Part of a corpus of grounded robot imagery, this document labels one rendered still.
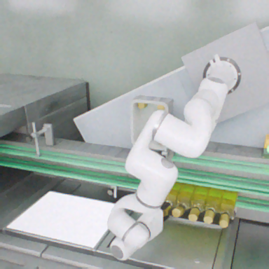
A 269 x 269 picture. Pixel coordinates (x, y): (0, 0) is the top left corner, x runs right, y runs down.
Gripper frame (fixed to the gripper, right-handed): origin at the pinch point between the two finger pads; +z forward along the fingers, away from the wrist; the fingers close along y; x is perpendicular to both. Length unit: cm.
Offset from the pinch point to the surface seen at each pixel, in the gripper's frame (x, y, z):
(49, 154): 71, 4, 6
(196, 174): -1.2, 6.2, 24.0
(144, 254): 0.3, -12.5, -12.7
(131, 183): 27.6, -3.4, 15.7
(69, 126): 107, -3, 53
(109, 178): 39.2, -3.6, 13.9
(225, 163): -12.7, 13.9, 26.2
